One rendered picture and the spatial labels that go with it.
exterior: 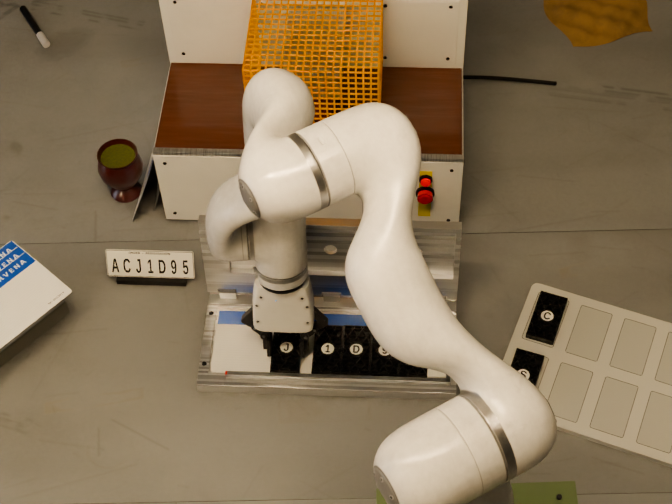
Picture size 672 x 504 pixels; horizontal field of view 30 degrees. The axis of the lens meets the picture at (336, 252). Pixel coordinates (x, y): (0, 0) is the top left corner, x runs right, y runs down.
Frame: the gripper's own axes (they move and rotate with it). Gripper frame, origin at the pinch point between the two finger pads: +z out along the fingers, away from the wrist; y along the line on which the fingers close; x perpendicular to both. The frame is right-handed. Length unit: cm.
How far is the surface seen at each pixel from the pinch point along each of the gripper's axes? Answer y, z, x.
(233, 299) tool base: -10.4, 0.3, 11.0
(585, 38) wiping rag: 56, -13, 80
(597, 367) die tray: 53, 4, 0
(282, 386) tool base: -0.2, 3.7, -6.4
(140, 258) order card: -27.7, -3.7, 16.8
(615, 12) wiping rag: 63, -15, 88
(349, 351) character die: 10.9, 1.3, 0.0
